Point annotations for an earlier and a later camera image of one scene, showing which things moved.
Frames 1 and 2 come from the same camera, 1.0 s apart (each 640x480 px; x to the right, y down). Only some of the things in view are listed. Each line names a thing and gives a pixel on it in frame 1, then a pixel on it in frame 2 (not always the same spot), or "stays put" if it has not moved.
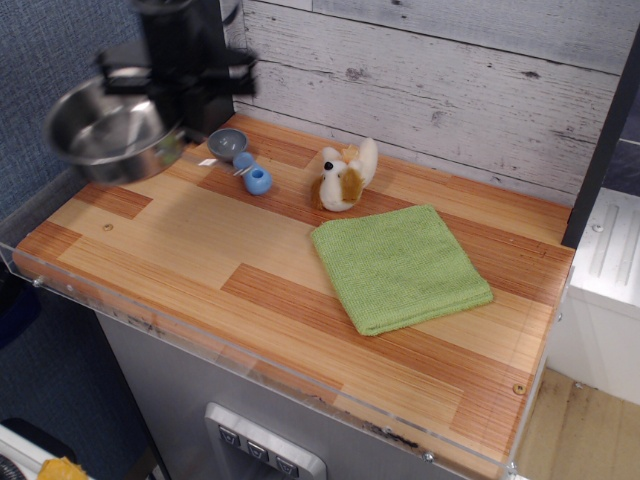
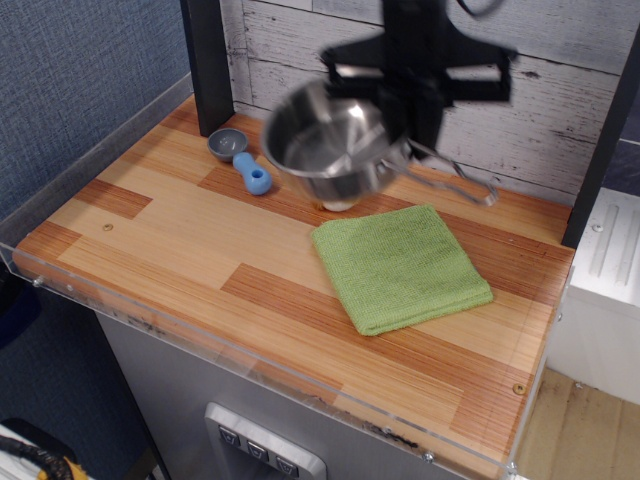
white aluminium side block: (597, 342) stays put
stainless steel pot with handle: (112, 139) -> (325, 143)
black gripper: (184, 55) -> (415, 49)
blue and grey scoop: (231, 144) stays put
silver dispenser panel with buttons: (239, 449) stays put
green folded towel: (399, 267) stays put
